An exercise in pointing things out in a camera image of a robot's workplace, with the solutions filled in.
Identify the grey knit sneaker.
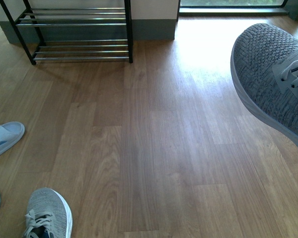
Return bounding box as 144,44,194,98
23,187,73,238
230,23,298,147

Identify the light blue slide slipper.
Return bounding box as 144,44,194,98
0,121,25,155

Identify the black metal shoe rack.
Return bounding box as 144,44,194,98
0,0,134,65

